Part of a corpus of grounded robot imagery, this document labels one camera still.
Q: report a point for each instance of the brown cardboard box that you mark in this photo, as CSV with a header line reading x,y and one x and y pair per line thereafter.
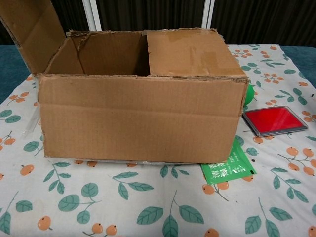
x,y
138,118

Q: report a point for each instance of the floral print tablecloth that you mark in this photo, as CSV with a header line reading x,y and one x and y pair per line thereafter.
x,y
123,197

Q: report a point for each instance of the green tea sachet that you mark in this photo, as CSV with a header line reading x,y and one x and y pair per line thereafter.
x,y
227,170

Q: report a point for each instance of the green ball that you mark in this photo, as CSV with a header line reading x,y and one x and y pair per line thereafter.
x,y
249,95

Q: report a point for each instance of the red ink pad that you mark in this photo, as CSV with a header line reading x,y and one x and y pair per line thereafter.
x,y
274,119

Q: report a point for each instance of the clear plastic tube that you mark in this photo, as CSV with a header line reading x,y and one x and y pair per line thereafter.
x,y
30,128

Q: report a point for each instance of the white frame post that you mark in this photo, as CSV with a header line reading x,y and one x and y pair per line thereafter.
x,y
92,14
208,13

